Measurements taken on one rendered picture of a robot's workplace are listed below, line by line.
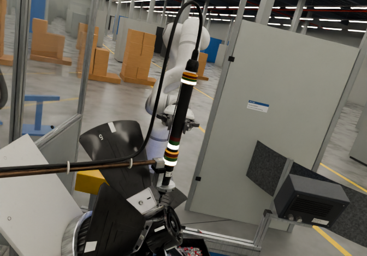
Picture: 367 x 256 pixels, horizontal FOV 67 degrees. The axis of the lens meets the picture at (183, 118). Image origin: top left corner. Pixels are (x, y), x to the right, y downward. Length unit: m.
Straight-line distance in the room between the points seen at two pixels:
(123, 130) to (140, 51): 8.11
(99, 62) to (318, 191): 7.52
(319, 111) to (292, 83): 0.39
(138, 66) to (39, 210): 8.32
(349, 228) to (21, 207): 2.32
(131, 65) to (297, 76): 6.79
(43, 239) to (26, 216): 0.08
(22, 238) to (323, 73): 2.61
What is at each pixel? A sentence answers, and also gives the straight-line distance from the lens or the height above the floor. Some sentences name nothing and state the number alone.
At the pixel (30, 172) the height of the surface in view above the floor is 1.38.
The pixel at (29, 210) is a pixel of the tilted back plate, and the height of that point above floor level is 1.23.
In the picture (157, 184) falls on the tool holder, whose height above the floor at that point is 1.30.
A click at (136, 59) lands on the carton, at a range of 8.96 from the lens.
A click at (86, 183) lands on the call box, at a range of 1.33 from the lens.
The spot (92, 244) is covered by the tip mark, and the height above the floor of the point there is 1.35.
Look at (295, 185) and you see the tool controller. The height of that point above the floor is 1.23.
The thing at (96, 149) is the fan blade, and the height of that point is 1.39.
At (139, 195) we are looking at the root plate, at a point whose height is 1.27.
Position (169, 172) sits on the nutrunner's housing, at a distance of 0.86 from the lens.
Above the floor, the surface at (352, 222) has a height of 0.69.
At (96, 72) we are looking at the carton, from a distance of 8.41.
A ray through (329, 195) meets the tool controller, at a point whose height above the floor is 1.23.
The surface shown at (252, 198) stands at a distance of 3.12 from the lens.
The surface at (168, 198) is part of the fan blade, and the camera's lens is 1.04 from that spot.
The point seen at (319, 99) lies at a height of 1.48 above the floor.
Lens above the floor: 1.74
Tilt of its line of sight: 16 degrees down
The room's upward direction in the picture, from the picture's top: 14 degrees clockwise
